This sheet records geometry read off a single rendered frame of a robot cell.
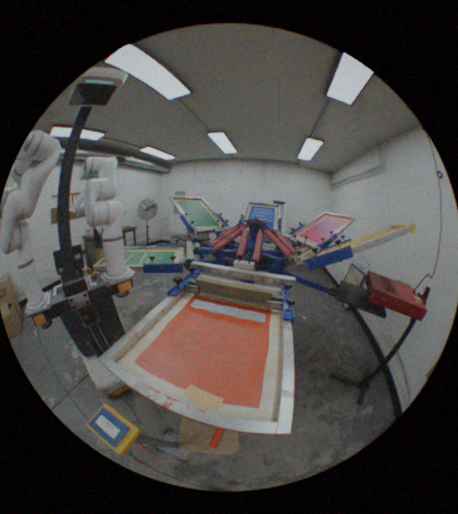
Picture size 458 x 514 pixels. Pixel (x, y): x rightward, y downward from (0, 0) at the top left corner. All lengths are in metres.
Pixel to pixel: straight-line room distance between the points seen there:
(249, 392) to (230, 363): 0.13
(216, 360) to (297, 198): 4.68
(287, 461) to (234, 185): 5.60
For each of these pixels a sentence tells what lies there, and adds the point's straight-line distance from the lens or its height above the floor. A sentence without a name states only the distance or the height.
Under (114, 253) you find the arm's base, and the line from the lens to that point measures 0.67.
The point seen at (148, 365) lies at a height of 0.96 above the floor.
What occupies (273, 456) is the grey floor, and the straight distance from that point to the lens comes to 1.48.
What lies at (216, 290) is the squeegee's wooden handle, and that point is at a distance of 0.78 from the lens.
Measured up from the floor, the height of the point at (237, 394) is 0.96.
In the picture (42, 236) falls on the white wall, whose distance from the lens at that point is 3.95.
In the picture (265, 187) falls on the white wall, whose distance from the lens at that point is 4.85.
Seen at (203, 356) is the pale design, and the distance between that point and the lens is 0.56.
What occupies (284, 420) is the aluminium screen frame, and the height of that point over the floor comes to 0.99.
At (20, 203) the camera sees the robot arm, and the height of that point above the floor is 1.49.
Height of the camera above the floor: 1.42
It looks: 18 degrees down
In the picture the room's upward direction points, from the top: 4 degrees clockwise
